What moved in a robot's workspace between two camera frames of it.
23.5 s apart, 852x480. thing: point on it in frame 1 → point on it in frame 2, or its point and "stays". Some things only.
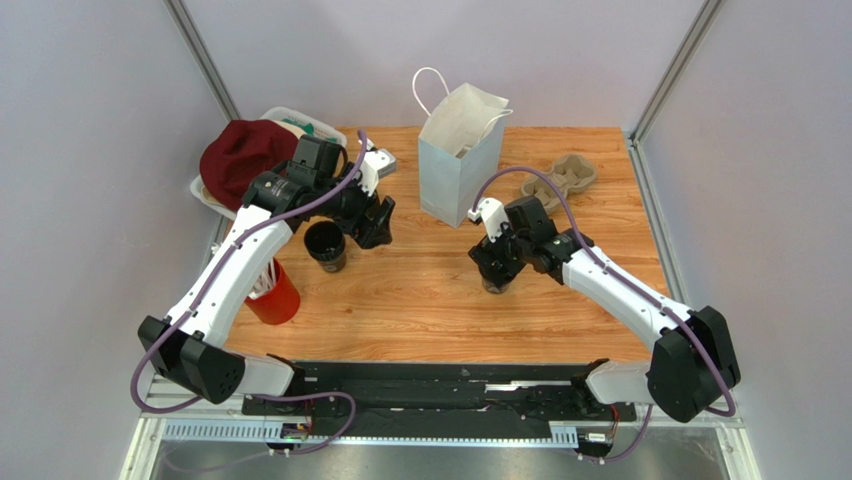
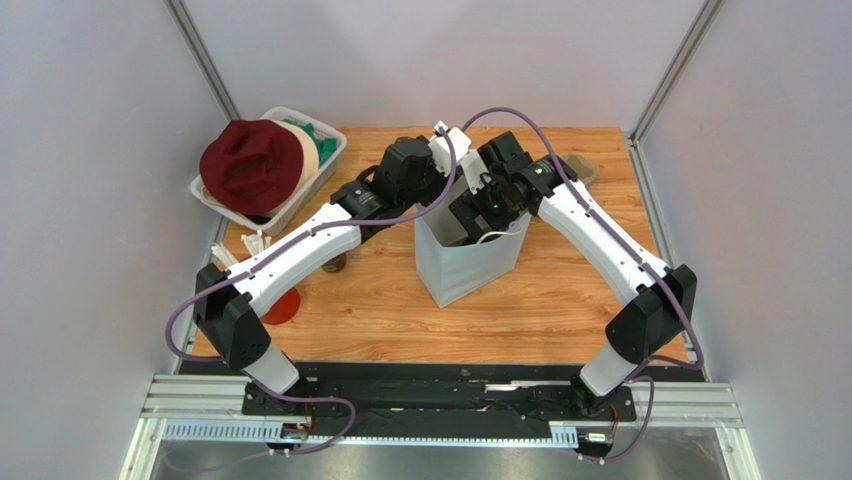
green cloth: (307, 127) stays
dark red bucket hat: (238, 151) stays
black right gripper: (501, 252) → (470, 217)
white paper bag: (460, 147) → (451, 268)
